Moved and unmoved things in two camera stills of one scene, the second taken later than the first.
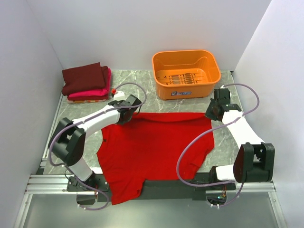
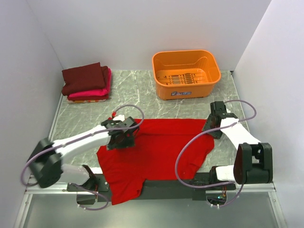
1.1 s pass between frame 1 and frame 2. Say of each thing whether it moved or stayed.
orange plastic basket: stayed
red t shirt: moved
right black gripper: moved
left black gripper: moved
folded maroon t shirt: stayed
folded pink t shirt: stayed
